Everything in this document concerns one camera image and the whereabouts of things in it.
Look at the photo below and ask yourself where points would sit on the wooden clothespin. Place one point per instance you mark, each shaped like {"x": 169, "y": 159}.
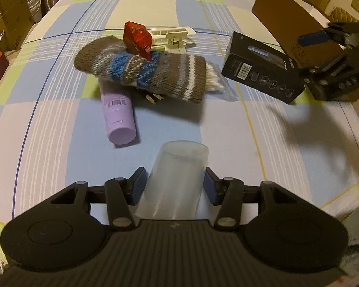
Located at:
{"x": 152, "y": 97}

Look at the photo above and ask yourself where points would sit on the translucent plastic cup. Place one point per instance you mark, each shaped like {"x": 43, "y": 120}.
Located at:
{"x": 175, "y": 179}

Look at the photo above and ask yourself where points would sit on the plain cardboard box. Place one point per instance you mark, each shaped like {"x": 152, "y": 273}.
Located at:
{"x": 15, "y": 15}

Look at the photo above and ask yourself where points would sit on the purple tube bottle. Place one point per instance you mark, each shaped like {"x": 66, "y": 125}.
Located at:
{"x": 118, "y": 116}

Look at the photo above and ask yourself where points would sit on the striped knitted sock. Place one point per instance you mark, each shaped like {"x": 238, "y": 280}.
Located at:
{"x": 155, "y": 71}

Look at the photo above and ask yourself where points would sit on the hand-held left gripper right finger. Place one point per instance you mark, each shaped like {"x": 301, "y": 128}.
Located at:
{"x": 210, "y": 185}

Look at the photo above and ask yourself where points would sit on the bag of cotton swabs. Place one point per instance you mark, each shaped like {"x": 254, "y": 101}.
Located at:
{"x": 217, "y": 79}

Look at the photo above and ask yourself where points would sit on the brown cardboard storage box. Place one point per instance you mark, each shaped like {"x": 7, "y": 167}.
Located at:
{"x": 287, "y": 18}

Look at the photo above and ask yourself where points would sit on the red snack packet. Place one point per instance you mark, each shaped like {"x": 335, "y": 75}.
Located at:
{"x": 137, "y": 37}

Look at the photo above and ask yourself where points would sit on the white plastic clip hanger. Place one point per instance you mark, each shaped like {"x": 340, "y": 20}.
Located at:
{"x": 176, "y": 36}

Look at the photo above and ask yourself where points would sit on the checked bed sheet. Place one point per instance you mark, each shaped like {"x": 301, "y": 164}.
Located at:
{"x": 62, "y": 143}

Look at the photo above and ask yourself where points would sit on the quilted beige cushion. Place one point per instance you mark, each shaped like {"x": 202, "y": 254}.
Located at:
{"x": 344, "y": 15}

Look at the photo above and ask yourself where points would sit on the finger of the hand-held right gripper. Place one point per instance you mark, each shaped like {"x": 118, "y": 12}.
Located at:
{"x": 312, "y": 38}
{"x": 332, "y": 74}

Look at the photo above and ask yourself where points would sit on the black product box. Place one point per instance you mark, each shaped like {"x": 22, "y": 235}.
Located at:
{"x": 257, "y": 65}

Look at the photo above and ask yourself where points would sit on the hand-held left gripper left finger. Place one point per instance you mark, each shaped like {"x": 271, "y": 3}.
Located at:
{"x": 138, "y": 185}

